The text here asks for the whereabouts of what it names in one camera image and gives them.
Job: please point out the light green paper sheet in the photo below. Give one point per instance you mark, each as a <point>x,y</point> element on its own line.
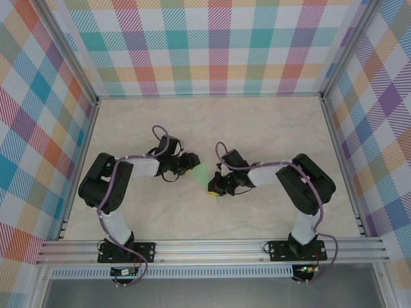
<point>200,176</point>

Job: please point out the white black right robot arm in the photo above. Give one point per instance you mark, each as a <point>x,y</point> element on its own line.
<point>266,176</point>

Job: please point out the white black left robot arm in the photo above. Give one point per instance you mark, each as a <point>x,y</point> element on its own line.
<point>146,168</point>

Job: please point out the small circuit board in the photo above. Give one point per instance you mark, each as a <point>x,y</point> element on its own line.
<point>306,269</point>
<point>123,272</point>

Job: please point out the aluminium mounting rail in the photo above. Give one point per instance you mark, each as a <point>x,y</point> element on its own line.
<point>208,250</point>

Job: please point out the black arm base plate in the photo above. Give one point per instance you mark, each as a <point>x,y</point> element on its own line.
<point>146,251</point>
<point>276,251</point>

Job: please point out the aluminium table edge rail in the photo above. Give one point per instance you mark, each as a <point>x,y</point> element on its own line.
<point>341,160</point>
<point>85,144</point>

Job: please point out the aluminium frame post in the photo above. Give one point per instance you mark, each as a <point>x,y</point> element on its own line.
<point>347,48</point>
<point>71,51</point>

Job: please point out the aluminium frame bar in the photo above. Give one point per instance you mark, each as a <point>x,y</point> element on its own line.
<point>385,285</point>
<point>40,288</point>

